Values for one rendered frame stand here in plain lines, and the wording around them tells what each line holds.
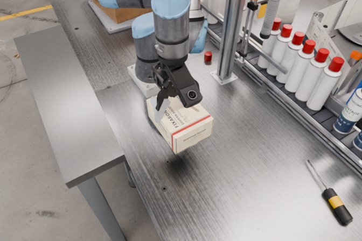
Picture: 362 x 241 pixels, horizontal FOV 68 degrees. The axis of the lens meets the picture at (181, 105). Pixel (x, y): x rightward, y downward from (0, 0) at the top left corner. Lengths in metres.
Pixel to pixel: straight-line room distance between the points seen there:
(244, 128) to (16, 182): 1.53
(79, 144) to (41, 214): 0.96
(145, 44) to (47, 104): 0.45
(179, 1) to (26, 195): 1.65
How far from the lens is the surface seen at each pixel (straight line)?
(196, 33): 0.93
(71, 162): 0.94
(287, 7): 1.36
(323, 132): 1.00
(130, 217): 1.71
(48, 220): 1.84
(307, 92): 1.02
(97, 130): 0.98
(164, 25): 0.56
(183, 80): 0.62
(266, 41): 1.07
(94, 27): 1.50
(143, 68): 1.03
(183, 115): 0.73
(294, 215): 0.86
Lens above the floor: 1.58
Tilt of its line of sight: 48 degrees down
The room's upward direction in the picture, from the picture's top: straight up
